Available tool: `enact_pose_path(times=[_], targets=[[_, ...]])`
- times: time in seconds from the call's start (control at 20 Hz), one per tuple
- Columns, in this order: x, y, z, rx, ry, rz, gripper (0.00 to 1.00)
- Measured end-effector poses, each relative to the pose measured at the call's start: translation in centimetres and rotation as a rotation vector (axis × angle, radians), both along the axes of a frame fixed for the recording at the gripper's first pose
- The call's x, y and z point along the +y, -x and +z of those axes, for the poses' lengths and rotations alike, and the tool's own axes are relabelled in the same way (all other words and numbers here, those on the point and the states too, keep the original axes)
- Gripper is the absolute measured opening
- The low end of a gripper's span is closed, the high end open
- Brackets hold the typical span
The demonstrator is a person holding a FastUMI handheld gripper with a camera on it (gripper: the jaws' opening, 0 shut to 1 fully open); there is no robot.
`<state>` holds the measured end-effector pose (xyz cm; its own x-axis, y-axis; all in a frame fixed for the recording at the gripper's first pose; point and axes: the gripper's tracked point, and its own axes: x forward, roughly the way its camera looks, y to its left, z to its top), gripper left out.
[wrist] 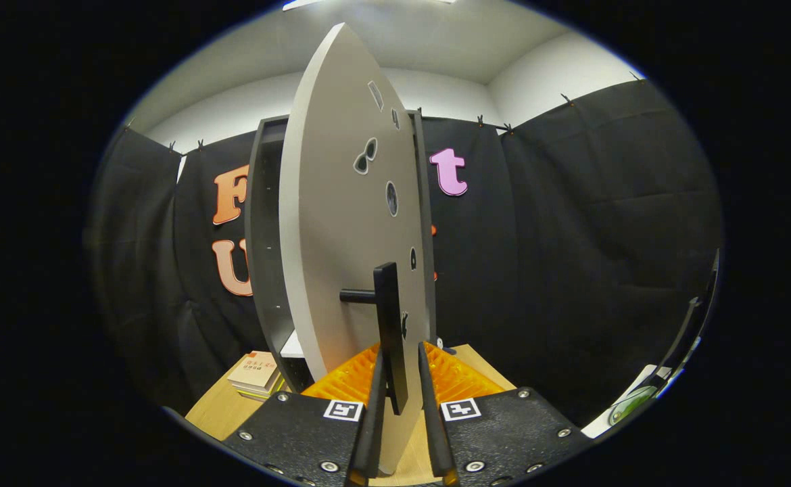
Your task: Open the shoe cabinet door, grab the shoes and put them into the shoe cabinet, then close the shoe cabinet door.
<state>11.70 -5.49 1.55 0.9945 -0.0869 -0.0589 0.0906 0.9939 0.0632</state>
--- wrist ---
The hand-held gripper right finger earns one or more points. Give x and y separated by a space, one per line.
436 439

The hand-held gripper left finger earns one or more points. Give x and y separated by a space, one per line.
374 446

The dark grey shoe cabinet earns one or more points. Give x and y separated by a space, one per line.
260 237

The stack of books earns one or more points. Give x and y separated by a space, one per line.
257 372

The white flat board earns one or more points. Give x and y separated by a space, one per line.
605 423

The green round object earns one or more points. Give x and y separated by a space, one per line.
632 404

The black backdrop cloth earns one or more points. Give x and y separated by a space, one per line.
571 237

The black curved stand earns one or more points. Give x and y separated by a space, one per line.
686 325

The long ceiling light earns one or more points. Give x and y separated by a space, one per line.
301 3

